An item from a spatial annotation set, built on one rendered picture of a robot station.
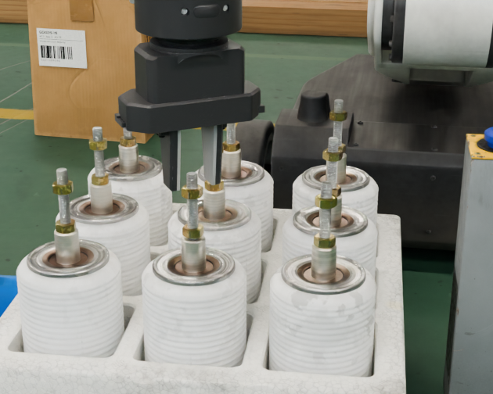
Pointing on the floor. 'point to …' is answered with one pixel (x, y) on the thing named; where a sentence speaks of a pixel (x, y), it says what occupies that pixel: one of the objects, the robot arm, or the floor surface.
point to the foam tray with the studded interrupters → (41, 382)
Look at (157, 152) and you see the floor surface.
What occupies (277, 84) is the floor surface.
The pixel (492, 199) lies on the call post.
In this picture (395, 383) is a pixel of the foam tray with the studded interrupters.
